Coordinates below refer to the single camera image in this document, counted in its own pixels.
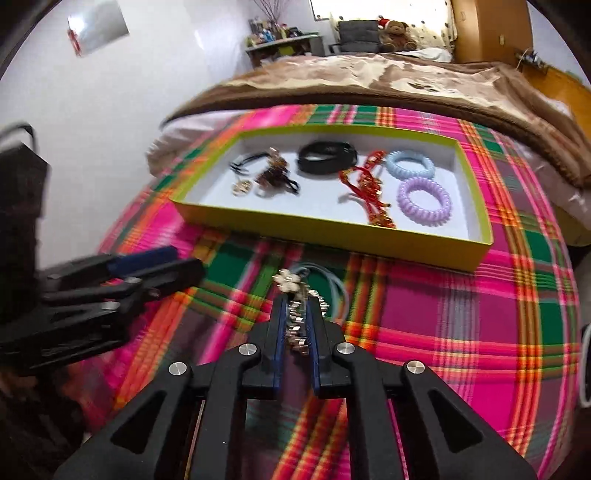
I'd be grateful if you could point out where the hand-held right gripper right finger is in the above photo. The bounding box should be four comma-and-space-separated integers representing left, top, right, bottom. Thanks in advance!
307, 298, 539, 480

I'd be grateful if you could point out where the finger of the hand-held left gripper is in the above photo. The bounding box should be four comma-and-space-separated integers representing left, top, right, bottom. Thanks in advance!
45, 257, 206, 320
39, 246, 182, 292

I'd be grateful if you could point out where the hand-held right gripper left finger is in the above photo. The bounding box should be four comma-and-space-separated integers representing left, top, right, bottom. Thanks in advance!
53, 295, 288, 480

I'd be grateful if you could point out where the silver flower bracelet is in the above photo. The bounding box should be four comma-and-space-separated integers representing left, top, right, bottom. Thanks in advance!
272, 269, 334, 356

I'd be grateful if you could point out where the yellow-green shallow box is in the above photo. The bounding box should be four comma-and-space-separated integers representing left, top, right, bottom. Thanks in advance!
168, 124, 495, 273

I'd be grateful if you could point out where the brown claw hair clip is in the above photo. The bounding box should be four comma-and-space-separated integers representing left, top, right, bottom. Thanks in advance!
255, 148, 302, 197

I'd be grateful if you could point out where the red braided cord bracelet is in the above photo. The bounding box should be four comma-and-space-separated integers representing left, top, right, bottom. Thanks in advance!
338, 149, 399, 230

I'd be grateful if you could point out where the purple spiral hair tie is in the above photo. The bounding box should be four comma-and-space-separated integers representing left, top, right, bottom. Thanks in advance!
397, 178, 452, 226

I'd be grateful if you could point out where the wide black band bracelet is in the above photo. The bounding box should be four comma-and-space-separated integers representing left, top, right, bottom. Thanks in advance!
297, 141, 360, 176

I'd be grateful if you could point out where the person's left forearm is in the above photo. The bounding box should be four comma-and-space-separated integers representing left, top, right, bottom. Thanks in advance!
0, 364, 89, 480

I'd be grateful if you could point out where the pink green plaid cloth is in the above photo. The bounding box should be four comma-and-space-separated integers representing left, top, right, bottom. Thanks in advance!
69, 104, 581, 480

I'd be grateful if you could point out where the cluttered desk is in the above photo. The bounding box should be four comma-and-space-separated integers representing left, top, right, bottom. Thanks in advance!
245, 32, 324, 69

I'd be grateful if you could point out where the brown patterned blanket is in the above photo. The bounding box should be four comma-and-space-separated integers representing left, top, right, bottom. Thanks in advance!
159, 52, 591, 190

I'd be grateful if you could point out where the group of cosmetic bottles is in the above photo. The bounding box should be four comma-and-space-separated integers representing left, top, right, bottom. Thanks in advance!
247, 16, 302, 47

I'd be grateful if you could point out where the yellow bed base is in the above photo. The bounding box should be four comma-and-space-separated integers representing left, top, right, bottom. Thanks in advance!
554, 203, 591, 248

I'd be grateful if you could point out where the dried branches bouquet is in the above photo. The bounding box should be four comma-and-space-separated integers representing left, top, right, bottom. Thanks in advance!
252, 0, 290, 28

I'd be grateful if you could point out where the dark grey chair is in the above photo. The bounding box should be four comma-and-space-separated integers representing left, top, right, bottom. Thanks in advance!
330, 20, 382, 55

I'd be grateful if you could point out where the brown teddy bear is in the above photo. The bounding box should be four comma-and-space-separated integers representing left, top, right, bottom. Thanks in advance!
376, 16, 419, 53

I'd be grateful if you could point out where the wooden bed headboard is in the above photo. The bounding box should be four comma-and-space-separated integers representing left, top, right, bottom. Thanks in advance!
526, 60, 591, 117

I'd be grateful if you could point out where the wooden wardrobe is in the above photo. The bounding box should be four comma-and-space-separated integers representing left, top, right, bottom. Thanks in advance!
450, 0, 534, 64

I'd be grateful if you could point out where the light blue cord necklace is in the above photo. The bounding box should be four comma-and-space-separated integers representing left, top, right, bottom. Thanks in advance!
295, 262, 350, 320

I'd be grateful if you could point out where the black cord charm bracelet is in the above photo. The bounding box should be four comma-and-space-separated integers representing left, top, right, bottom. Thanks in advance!
229, 152, 274, 197

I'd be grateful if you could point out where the blue spiral hair tie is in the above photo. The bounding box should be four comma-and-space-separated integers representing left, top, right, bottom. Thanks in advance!
385, 148, 436, 181

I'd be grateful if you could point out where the silver wall poster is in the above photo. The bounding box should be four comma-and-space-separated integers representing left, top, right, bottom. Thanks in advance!
67, 0, 130, 57

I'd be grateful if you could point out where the small wall shelf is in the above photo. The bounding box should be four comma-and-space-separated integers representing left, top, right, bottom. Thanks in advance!
515, 46, 553, 70

